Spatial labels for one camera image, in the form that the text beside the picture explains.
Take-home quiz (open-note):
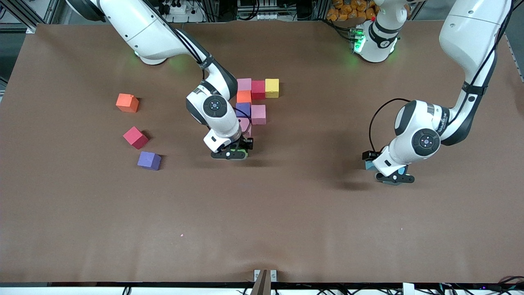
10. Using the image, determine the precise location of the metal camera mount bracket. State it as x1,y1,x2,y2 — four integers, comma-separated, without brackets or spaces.
251,269,277,295

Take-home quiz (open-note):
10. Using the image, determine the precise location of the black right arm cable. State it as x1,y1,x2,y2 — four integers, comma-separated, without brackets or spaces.
143,0,252,142

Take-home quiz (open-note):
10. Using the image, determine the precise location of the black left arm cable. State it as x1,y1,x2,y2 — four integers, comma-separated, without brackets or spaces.
368,0,514,153

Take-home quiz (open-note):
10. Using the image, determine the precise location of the white power strip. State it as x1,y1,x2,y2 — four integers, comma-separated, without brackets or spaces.
158,0,205,23

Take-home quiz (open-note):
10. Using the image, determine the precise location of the grey electronics box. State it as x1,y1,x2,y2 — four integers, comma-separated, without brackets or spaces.
237,0,279,21

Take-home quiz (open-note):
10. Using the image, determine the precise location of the yellow foam cube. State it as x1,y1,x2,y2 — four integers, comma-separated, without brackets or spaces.
265,78,280,99

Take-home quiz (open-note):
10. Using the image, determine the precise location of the red foam cube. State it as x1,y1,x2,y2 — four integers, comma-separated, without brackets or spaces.
251,80,267,100
123,126,149,150

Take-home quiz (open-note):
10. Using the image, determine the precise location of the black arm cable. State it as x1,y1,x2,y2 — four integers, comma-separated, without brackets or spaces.
368,0,514,153
143,0,252,142

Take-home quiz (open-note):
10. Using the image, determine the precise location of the bag of orange items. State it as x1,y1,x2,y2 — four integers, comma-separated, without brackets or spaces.
326,0,379,22

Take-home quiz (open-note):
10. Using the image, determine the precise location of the white table frame rail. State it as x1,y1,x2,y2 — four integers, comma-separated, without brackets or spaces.
0,283,524,295

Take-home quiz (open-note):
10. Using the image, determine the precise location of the aluminium frame profile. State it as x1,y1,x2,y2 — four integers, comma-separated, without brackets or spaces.
6,0,62,34
489,0,524,29

